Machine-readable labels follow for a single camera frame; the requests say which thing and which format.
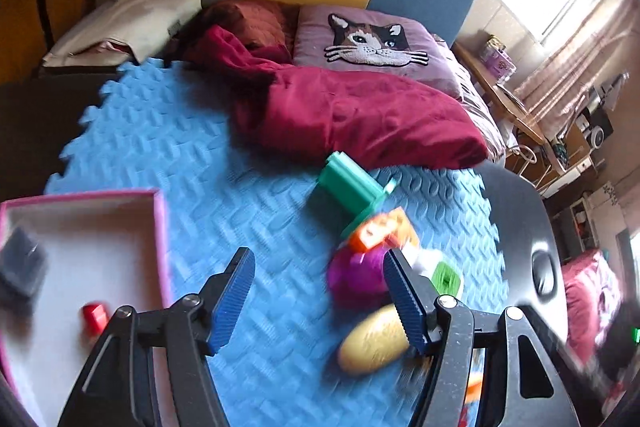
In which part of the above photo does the yellow oval plastic toy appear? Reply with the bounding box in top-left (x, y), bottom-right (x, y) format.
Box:
top-left (337, 304), bottom-right (413, 375)

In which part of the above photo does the pink cardboard box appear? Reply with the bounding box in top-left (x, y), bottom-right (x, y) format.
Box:
top-left (0, 189), bottom-right (173, 427)

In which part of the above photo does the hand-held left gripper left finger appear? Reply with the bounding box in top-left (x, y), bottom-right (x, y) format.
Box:
top-left (57, 247), bottom-right (257, 427)

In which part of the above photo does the red-brown pillow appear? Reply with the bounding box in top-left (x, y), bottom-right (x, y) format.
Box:
top-left (200, 0), bottom-right (296, 58)

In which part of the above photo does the purple box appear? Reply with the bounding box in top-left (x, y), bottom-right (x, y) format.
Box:
top-left (480, 36), bottom-right (517, 80)

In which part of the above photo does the pink printed blanket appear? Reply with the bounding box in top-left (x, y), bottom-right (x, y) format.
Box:
top-left (560, 249), bottom-right (623, 360)

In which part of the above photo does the pink cat print pillow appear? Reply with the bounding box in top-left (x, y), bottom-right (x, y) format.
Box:
top-left (292, 4), bottom-right (463, 100)

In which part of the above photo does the white shelf unit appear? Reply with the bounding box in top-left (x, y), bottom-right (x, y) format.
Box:
top-left (545, 192), bottom-right (601, 258)

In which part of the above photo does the small red block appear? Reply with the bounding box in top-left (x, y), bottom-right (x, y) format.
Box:
top-left (82, 302), bottom-right (111, 338)

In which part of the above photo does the black speaker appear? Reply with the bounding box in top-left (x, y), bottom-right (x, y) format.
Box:
top-left (575, 107), bottom-right (613, 148)

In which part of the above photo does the small green block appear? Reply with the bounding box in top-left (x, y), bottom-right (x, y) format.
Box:
top-left (432, 262), bottom-right (463, 295)

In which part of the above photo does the blue foam puzzle mat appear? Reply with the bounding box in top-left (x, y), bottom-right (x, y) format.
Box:
top-left (45, 59), bottom-right (511, 427)

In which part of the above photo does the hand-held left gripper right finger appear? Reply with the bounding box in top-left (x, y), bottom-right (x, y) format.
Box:
top-left (383, 248), bottom-right (581, 427)

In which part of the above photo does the pink sheer curtain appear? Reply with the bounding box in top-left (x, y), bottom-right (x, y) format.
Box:
top-left (510, 0), bottom-right (640, 128)

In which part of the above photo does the cream pillow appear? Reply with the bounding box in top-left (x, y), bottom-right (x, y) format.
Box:
top-left (42, 0), bottom-right (203, 68)

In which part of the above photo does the white plastic piece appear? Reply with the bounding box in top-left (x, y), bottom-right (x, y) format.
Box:
top-left (405, 249), bottom-right (443, 280)

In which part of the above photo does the burgundy blanket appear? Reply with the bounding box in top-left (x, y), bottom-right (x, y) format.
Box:
top-left (182, 26), bottom-right (490, 170)

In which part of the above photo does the dark grey block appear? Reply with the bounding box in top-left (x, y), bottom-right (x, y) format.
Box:
top-left (0, 227), bottom-right (48, 300)

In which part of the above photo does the green plastic part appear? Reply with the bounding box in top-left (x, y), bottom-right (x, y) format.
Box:
top-left (307, 152), bottom-right (398, 240)

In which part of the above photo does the magenta perforated plastic toy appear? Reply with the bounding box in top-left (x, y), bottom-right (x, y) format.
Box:
top-left (327, 244), bottom-right (396, 308)

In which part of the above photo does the wooden desk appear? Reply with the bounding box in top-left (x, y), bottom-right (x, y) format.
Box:
top-left (452, 42), bottom-right (546, 145)

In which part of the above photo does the pink striped duvet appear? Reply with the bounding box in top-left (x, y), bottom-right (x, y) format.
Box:
top-left (450, 47), bottom-right (506, 158)

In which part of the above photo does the black padded table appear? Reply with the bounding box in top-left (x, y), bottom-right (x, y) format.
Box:
top-left (0, 72), bottom-right (571, 427)

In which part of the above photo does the orange plastic block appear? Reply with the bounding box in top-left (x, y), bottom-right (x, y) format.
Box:
top-left (348, 208), bottom-right (421, 253)

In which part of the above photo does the light orange hollow piece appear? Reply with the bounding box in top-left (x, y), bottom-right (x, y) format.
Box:
top-left (464, 374), bottom-right (485, 408)

